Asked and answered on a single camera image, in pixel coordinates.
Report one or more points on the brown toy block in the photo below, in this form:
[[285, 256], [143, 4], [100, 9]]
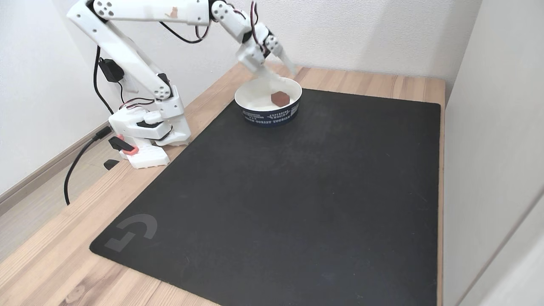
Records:
[[280, 98]]

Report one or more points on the white paper bowl navy band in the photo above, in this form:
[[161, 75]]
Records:
[[259, 100]]

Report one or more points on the black desk mat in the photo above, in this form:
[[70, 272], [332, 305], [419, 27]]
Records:
[[297, 212]]

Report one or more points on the black power adapter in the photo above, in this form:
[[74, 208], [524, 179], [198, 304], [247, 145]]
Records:
[[110, 70]]

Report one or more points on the black red table clamp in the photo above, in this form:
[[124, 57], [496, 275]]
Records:
[[125, 145]]

